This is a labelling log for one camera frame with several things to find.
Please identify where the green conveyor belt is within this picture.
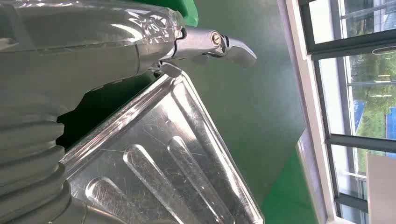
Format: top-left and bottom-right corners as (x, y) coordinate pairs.
(260, 148), (319, 224)

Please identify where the green plastic crate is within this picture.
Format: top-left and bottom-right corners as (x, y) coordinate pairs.
(133, 0), (199, 27)

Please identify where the electronic scale with steel tray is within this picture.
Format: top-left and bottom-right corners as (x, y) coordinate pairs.
(60, 62), (265, 224)

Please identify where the dark framed window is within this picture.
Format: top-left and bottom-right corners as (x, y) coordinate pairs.
(278, 0), (396, 224)

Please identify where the white panel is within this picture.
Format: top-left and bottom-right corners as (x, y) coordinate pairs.
(366, 154), (396, 224)

